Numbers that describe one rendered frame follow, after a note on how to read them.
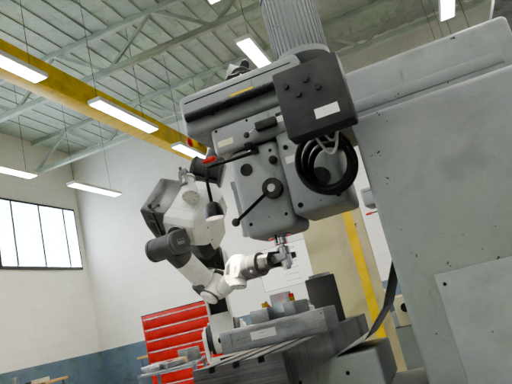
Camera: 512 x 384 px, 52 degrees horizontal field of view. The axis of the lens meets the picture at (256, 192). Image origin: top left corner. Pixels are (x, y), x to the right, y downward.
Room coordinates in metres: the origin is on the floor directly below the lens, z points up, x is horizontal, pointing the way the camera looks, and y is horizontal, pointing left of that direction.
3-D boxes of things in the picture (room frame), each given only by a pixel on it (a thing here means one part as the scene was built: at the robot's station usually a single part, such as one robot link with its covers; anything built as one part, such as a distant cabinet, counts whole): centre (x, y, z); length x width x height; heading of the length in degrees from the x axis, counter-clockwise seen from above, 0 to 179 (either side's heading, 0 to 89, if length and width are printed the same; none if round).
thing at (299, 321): (1.71, 0.03, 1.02); 0.35 x 0.15 x 0.11; 71
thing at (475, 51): (1.71, -0.52, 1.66); 0.80 x 0.23 x 0.20; 73
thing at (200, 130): (1.85, -0.06, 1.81); 0.47 x 0.26 x 0.16; 73
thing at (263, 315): (1.72, 0.06, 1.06); 0.15 x 0.06 x 0.04; 161
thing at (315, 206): (1.80, -0.23, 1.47); 0.24 x 0.19 x 0.26; 163
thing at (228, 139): (1.84, -0.08, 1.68); 0.34 x 0.24 x 0.10; 73
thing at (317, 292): (2.26, -0.18, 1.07); 0.22 x 0.12 x 0.20; 174
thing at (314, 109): (1.45, -0.23, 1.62); 0.20 x 0.09 x 0.21; 73
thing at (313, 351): (1.86, -0.04, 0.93); 1.24 x 0.23 x 0.08; 163
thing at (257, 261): (1.91, 0.03, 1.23); 0.13 x 0.12 x 0.10; 141
